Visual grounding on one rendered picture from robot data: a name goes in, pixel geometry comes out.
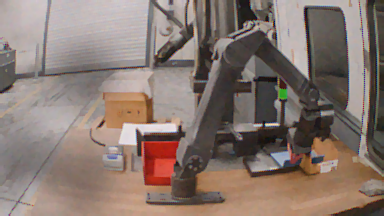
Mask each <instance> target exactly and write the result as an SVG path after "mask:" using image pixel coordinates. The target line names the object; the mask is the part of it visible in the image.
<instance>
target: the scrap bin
mask: <svg viewBox="0 0 384 216"><path fill-rule="evenodd" d="M180 142H181V141H153V142H145V141H142V161H143V175H144V185H149V186H172V185H171V178H170V175H171V174H172V173H174V170H173V165H174V163H175V162H176V160H177V149H178V147H179V145H180Z"/></svg>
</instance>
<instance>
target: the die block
mask: <svg viewBox="0 0 384 216"><path fill-rule="evenodd" d="M241 135H242V137H243V141H242V143H239V142H238V143H237V142H235V139H234V138H233V136H216V138H217V140H218V141H222V140H233V151H234V152H235V154H236V156H237V157H243V156H247V155H256V153H257V135H258V134H241ZM212 151H213V154H212V155H211V158H210V159H215V155H216V143H214V145H213V147H212Z"/></svg>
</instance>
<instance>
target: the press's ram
mask: <svg viewBox="0 0 384 216"><path fill-rule="evenodd" d="M213 63H214V61H213V59H211V58H205V66H206V68H208V69H209V70H210V71H211V69H212V65H213ZM210 74H211V73H209V76H196V77H190V88H191V90H192V92H193V93H197V96H198V98H201V96H202V94H204V91H205V89H206V86H207V83H208V80H209V77H210ZM251 88H252V82H251V81H250V80H249V79H247V78H246V77H243V75H242V73H241V74H240V76H239V78H238V80H237V81H236V82H235V84H234V87H233V89H232V91H231V92H232V93H235V94H234V95H235V97H240V96H241V93H252V92H251Z"/></svg>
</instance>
